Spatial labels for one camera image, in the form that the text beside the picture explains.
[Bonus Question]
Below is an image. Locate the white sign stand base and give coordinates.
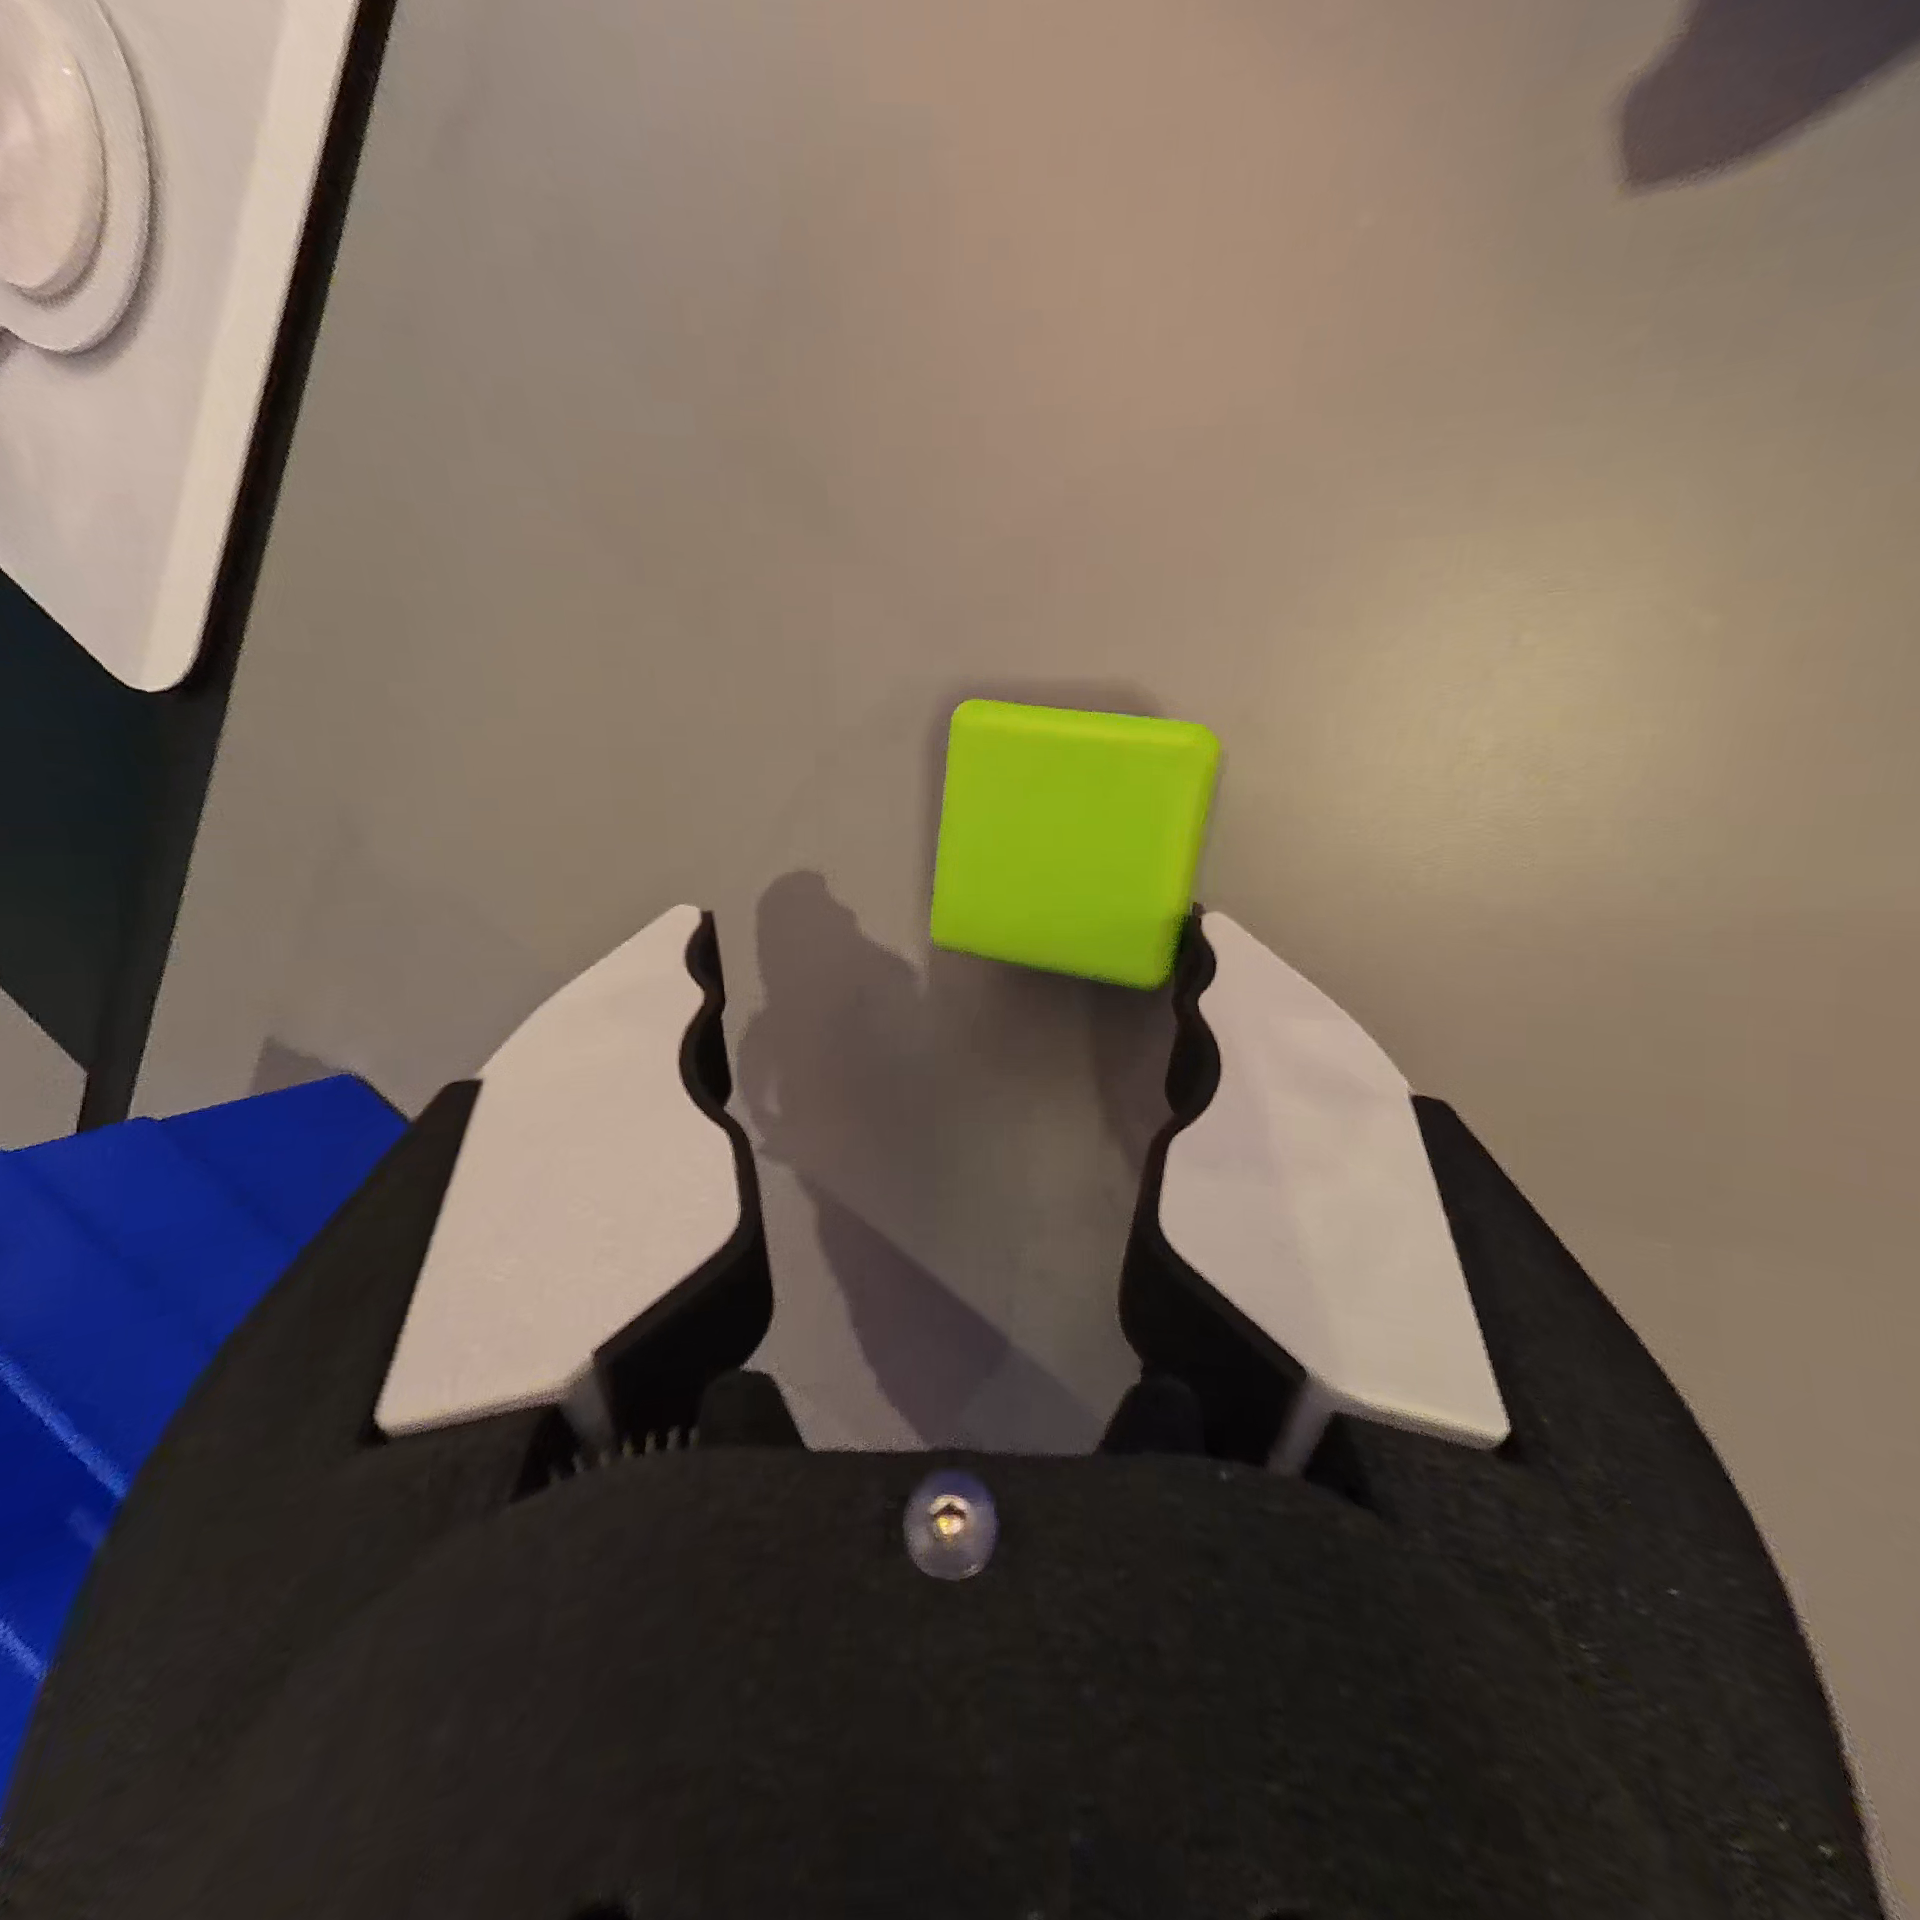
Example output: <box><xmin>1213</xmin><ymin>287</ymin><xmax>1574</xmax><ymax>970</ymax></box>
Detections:
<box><xmin>0</xmin><ymin>0</ymin><xmax>365</xmax><ymax>696</ymax></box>

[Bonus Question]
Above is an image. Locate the blue plastic bin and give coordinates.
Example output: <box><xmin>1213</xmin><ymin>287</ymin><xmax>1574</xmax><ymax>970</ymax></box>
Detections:
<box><xmin>0</xmin><ymin>1081</ymin><xmax>410</xmax><ymax>1804</ymax></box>

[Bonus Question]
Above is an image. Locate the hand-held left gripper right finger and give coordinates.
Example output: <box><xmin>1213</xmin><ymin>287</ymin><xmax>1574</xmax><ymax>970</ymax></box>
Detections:
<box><xmin>1120</xmin><ymin>911</ymin><xmax>1512</xmax><ymax>1465</ymax></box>

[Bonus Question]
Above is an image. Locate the green magnetic cube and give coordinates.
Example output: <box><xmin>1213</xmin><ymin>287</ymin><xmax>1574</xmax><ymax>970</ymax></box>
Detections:
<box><xmin>926</xmin><ymin>700</ymin><xmax>1227</xmax><ymax>993</ymax></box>

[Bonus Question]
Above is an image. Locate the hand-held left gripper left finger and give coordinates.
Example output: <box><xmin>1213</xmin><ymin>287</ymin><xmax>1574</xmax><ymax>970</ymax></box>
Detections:
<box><xmin>376</xmin><ymin>908</ymin><xmax>776</xmax><ymax>1455</ymax></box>

